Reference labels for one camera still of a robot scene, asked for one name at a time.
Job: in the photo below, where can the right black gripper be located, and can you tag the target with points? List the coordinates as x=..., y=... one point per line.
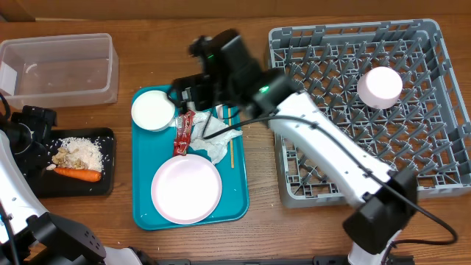
x=197, y=82

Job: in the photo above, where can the white bowl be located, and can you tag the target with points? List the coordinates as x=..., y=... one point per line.
x=153, y=111

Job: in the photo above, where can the pink bowl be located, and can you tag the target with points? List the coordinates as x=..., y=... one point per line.
x=380, y=88

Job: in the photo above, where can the orange carrot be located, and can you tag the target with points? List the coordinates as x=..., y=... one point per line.
x=80, y=174

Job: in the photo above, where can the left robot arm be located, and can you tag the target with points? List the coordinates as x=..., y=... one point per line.
x=30, y=234

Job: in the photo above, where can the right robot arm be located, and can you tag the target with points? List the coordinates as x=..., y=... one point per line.
x=383, y=199

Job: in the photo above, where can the grey dishwasher rack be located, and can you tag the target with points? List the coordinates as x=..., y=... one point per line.
x=427, y=130

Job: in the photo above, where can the white plastic spoon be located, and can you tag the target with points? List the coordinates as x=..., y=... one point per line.
x=220, y=111

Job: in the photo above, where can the wooden chopstick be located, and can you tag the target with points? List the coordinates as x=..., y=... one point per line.
x=229, y=112

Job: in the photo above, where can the crumpled white napkin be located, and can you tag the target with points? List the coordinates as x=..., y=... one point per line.
x=204, y=124

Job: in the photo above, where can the red snack wrapper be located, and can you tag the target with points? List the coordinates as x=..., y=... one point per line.
x=184, y=123

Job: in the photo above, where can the pink round plate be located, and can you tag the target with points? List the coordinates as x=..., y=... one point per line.
x=186, y=189

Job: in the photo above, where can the clear plastic bin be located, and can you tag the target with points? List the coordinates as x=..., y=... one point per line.
x=59, y=71

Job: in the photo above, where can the white rice pile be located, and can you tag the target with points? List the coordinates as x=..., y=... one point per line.
x=89, y=151

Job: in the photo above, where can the black plastic tray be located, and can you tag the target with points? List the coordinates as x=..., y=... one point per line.
x=47, y=184

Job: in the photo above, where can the food scraps pile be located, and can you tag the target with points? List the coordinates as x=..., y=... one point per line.
x=66, y=159

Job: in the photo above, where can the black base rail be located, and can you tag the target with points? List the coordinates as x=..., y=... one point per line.
x=319, y=260

